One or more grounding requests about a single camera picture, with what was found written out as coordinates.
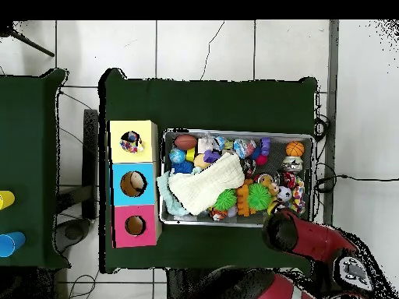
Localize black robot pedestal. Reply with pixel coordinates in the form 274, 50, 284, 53
166, 268, 219, 299

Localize black power cable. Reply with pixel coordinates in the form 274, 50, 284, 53
313, 174, 399, 194

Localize green spiky rubber ball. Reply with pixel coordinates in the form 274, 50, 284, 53
213, 188, 237, 212
248, 182, 273, 210

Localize blue cup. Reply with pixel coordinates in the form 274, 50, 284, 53
0, 230, 26, 259

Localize grey stand foot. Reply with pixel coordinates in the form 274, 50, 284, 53
55, 217, 92, 254

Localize orange toy basketball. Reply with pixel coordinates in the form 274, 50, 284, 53
284, 140, 305, 157

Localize mint knitted cloth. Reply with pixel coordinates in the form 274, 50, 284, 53
156, 169, 189, 217

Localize dark green table cloth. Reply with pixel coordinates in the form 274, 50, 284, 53
0, 68, 72, 270
97, 68, 319, 275

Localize polka dot cloth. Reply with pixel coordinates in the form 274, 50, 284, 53
288, 177, 307, 216
119, 130, 145, 154

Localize brown monkey plush toy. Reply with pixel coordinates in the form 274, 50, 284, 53
260, 175, 281, 197

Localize globe print ball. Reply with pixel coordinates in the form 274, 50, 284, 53
168, 148, 187, 165

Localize wooden box with three holes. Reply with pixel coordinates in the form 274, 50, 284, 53
107, 119, 162, 249

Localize black upright panel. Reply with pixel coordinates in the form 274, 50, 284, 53
82, 108, 100, 221

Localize black tripod leg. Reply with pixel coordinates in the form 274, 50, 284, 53
0, 21, 56, 58

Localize cream knitted cloth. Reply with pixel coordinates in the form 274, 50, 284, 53
168, 153, 246, 216

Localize brown toy football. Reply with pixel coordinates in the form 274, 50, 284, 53
173, 133, 199, 151

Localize shallow wire mesh bin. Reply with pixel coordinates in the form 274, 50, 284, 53
157, 128, 315, 228

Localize yellow cup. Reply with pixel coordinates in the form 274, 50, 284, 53
0, 190, 16, 211

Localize blue spiky rubber ball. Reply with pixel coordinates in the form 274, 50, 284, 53
171, 160, 194, 174

